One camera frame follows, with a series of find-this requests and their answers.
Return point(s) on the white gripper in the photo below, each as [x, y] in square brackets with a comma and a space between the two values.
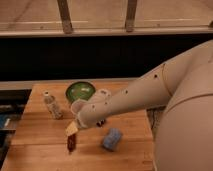
[87, 117]

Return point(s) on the red chili pepper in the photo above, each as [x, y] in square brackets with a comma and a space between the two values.
[71, 143]

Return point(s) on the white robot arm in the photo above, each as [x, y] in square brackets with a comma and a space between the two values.
[183, 85]

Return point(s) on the green ceramic bowl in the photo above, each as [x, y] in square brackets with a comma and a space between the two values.
[80, 90]

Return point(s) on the clear plastic cup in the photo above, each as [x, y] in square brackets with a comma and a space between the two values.
[77, 105]

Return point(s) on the clear plastic bottle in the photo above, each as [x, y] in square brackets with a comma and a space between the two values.
[52, 105]

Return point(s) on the blue sponge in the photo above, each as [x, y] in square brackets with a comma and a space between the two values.
[112, 139]

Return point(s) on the left metal post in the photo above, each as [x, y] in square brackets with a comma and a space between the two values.
[65, 16]

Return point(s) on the metal post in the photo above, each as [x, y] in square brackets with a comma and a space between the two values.
[130, 15]
[65, 16]

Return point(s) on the right metal post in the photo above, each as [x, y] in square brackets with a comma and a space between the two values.
[130, 15]

